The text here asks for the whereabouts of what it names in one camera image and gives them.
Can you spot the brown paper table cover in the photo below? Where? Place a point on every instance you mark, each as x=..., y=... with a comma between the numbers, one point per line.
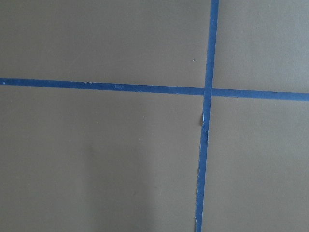
x=154, y=115

